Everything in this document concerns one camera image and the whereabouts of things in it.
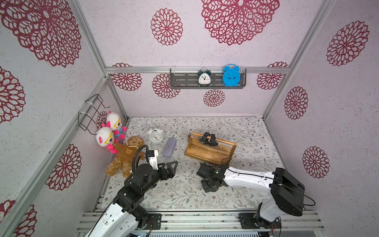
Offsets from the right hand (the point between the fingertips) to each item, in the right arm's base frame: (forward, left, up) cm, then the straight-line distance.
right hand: (204, 185), depth 83 cm
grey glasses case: (+25, +23, +1) cm, 34 cm away
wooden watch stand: (+23, -13, -3) cm, 27 cm away
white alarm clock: (+31, +32, +7) cm, 45 cm away
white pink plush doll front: (+19, +57, +19) cm, 63 cm away
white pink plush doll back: (+33, +57, +17) cm, 68 cm away
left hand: (+4, +17, +17) cm, 24 cm away
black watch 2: (+17, +1, +21) cm, 27 cm away
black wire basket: (+30, +60, +33) cm, 75 cm away
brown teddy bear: (+11, +48, +6) cm, 50 cm away
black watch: (+15, -4, +20) cm, 25 cm away
